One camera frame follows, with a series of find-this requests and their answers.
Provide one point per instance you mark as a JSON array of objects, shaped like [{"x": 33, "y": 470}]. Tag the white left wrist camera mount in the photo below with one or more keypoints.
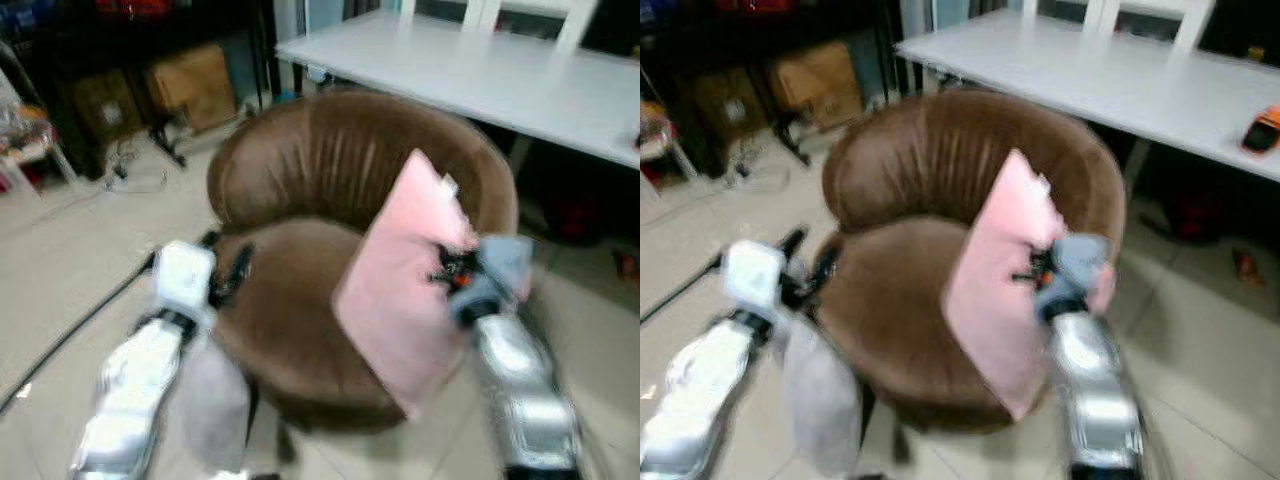
[
  {"x": 185, "y": 275},
  {"x": 752, "y": 272}
]

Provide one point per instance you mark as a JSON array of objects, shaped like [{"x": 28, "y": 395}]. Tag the white wooden chair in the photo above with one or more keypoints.
[
  {"x": 490, "y": 12},
  {"x": 1105, "y": 12}
]

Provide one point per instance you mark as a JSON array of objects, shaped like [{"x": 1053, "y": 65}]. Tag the light brown cardboard box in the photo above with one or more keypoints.
[
  {"x": 815, "y": 85},
  {"x": 190, "y": 85}
]

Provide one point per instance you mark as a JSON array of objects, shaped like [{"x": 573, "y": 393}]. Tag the brown velvet round sofa chair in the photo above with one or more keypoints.
[
  {"x": 300, "y": 160},
  {"x": 920, "y": 160}
]

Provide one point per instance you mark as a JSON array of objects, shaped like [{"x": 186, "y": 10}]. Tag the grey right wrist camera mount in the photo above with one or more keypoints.
[
  {"x": 505, "y": 262},
  {"x": 1085, "y": 260}
]

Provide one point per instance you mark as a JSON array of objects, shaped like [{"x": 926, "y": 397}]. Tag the dark brown cardboard box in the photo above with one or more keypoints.
[
  {"x": 730, "y": 105},
  {"x": 105, "y": 105}
]

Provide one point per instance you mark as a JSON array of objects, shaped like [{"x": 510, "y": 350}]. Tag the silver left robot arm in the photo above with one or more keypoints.
[
  {"x": 700, "y": 400},
  {"x": 130, "y": 400}
]

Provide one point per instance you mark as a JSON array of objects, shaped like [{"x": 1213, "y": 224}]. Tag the dark red bag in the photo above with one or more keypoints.
[
  {"x": 575, "y": 215},
  {"x": 1190, "y": 215}
]

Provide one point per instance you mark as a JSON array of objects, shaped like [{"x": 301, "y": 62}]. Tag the pale grey pillow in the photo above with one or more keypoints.
[
  {"x": 215, "y": 410},
  {"x": 820, "y": 400}
]

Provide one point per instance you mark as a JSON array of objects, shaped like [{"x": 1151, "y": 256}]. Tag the black storage shelf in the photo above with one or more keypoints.
[
  {"x": 262, "y": 50},
  {"x": 885, "y": 50}
]

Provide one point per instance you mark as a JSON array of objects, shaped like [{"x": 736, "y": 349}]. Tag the small orange floor item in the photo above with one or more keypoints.
[
  {"x": 627, "y": 266},
  {"x": 1247, "y": 268}
]

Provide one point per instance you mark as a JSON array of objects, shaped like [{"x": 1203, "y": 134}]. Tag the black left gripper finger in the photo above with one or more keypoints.
[
  {"x": 828, "y": 268},
  {"x": 244, "y": 265}
]

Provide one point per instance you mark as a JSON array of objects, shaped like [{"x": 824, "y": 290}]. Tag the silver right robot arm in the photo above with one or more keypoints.
[
  {"x": 1095, "y": 390},
  {"x": 520, "y": 390}
]

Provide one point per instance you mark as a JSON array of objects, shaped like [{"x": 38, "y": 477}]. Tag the clear plastic bag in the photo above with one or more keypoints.
[
  {"x": 655, "y": 130},
  {"x": 25, "y": 130}
]

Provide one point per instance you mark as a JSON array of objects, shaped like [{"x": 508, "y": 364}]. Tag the pink square pillow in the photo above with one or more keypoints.
[
  {"x": 390, "y": 290},
  {"x": 1000, "y": 290}
]

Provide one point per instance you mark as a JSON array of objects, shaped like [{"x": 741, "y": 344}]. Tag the white folding table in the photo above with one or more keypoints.
[
  {"x": 1100, "y": 75},
  {"x": 480, "y": 75}
]

